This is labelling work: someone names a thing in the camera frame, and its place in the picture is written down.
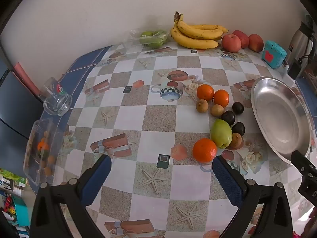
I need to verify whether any pale red apple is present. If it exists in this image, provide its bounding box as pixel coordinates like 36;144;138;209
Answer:
221;34;242;53

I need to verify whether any brown kiwi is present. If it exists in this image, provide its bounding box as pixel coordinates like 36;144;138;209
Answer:
211;104;225;117
196;99;209;113
226;132;245;150

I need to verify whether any teal plastic box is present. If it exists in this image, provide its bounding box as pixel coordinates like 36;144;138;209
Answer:
262;40;287;69

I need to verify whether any small orange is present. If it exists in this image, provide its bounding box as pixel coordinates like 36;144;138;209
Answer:
197;84;215;101
213;89;230;107

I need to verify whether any black cable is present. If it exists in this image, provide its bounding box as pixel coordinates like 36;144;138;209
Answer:
297;53;317;63

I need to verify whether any yellow banana bunch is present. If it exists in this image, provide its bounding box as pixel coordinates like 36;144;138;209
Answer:
170;11;229;50

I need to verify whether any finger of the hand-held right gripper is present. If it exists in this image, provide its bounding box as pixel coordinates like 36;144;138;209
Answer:
291;150;317;179

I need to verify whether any glass mug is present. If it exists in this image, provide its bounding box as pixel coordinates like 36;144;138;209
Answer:
43;77;73;116

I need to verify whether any red board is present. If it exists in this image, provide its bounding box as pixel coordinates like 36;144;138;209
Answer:
13;63;41;97

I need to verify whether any large orange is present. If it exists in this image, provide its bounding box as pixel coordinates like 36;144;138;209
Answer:
192;138;218;163

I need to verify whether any round metal bowl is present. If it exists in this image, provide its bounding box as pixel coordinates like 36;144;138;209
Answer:
251;77;311;165

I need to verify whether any printed checkered tablecloth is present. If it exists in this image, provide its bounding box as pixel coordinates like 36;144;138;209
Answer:
23;42;317;238

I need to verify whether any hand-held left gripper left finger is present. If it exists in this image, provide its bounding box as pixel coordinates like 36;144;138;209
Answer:
29;154;112;238

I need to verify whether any dark panel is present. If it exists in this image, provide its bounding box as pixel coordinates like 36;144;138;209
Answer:
0;57;44;159

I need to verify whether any dark round fruit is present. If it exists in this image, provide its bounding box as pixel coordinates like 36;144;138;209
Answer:
232;102;244;115
232;122;245;136
221;110;236;126

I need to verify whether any clear plastic box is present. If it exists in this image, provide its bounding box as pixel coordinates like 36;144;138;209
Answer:
23;119;65;186

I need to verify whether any plastic bag of green fruit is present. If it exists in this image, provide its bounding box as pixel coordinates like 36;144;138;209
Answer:
124;29;171;49

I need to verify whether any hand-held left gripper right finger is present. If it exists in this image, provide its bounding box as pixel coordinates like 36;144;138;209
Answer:
212;155;294;238

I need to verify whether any steel thermos jug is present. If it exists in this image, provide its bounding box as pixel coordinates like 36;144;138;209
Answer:
287;22;315;80

